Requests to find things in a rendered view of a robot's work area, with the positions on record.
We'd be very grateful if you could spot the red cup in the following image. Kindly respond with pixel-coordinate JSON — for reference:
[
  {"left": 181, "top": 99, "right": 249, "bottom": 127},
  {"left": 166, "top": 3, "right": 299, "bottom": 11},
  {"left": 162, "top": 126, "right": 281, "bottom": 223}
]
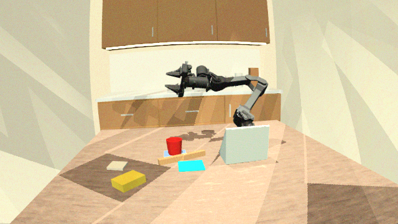
[{"left": 166, "top": 137, "right": 182, "bottom": 156}]

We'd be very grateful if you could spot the tan flat bar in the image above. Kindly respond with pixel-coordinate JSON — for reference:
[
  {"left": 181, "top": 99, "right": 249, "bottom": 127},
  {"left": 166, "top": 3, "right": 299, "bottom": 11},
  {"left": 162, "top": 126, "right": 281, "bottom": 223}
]
[{"left": 158, "top": 149, "right": 206, "bottom": 166}]

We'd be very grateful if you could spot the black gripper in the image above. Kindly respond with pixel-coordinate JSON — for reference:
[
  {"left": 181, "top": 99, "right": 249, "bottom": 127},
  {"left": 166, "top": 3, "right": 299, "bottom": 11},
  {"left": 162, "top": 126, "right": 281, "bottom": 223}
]
[{"left": 165, "top": 63, "right": 198, "bottom": 97}]

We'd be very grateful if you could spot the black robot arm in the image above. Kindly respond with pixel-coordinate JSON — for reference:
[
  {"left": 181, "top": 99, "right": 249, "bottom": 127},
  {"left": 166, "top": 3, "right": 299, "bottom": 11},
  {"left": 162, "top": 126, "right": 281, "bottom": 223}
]
[{"left": 196, "top": 65, "right": 269, "bottom": 128}]

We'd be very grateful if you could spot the yellow rectangular block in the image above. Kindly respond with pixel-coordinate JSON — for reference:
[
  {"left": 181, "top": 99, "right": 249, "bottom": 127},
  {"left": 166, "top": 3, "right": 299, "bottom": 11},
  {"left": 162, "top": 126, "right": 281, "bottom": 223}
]
[{"left": 111, "top": 170, "right": 146, "bottom": 193}]

